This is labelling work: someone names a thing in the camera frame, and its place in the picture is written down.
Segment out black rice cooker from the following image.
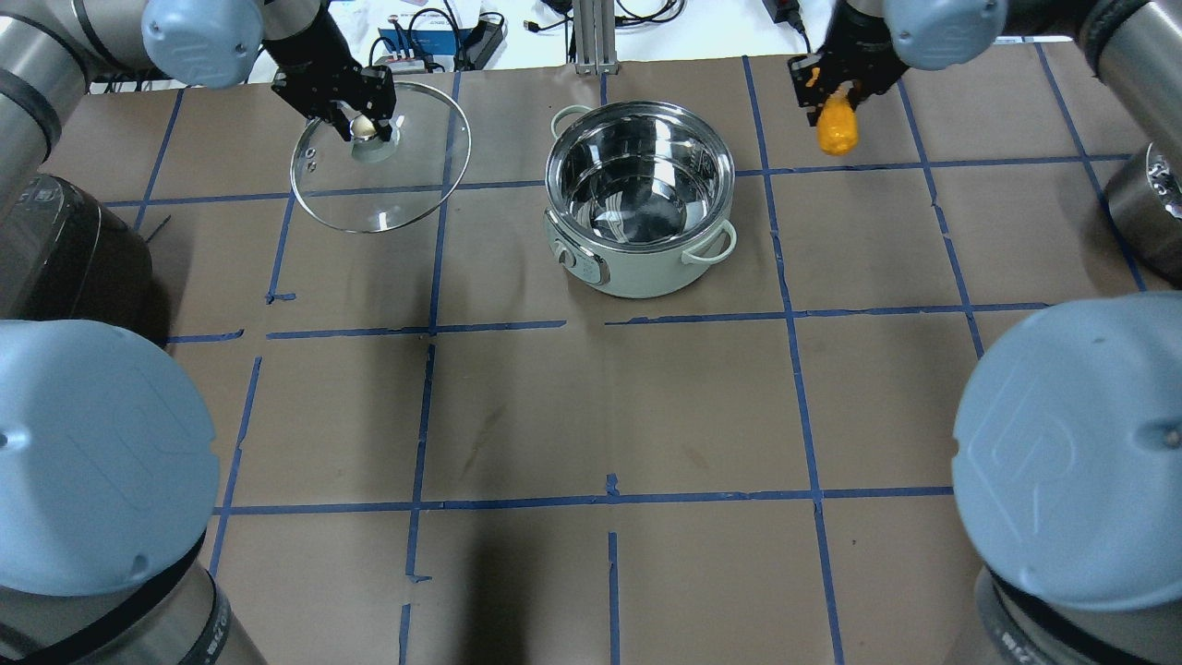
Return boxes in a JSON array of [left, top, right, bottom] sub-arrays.
[[1, 174, 152, 330]]

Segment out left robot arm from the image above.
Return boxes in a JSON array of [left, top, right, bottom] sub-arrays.
[[4, 1, 400, 664]]

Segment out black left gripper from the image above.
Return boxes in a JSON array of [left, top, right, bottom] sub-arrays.
[[262, 1, 397, 142]]

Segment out blue white box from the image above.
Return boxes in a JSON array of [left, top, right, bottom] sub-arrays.
[[370, 22, 461, 73]]

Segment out yellow corn cob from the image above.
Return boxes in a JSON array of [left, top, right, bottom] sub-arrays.
[[816, 90, 860, 156]]

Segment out aluminium frame post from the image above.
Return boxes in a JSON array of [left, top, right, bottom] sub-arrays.
[[573, 0, 621, 76]]

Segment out black power adapter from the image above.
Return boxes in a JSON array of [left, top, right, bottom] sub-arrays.
[[457, 12, 507, 71]]

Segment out glass pot lid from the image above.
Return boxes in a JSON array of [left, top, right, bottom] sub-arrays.
[[290, 80, 472, 233]]

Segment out pale green electric pot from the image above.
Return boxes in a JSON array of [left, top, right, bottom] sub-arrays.
[[544, 102, 739, 299]]

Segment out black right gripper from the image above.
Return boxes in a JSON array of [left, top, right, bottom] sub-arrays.
[[787, 1, 910, 111]]

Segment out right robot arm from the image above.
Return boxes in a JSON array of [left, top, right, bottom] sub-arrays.
[[787, 1, 1181, 664]]

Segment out brown paper table cover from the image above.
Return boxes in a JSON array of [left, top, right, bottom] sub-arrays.
[[45, 43, 1164, 664]]

